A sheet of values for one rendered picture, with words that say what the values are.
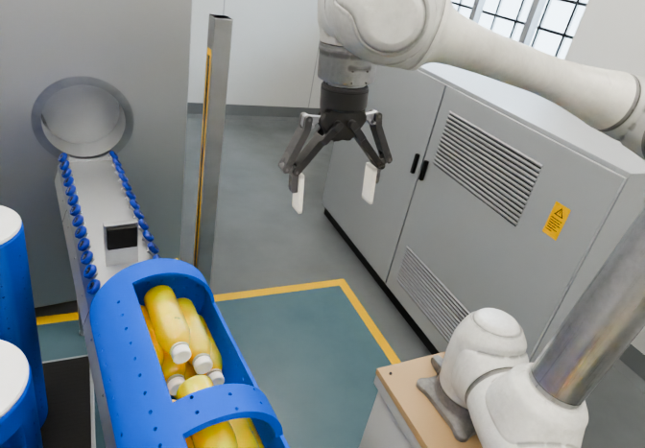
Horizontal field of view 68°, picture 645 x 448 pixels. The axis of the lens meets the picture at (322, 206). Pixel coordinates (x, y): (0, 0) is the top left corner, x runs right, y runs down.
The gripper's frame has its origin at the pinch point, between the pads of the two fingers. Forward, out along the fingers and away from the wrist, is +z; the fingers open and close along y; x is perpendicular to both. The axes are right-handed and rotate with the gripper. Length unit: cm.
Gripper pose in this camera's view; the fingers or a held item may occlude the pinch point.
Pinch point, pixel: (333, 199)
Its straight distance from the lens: 83.9
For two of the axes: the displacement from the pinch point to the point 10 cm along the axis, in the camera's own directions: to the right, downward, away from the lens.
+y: 9.1, -1.2, 4.0
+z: -0.8, 8.9, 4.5
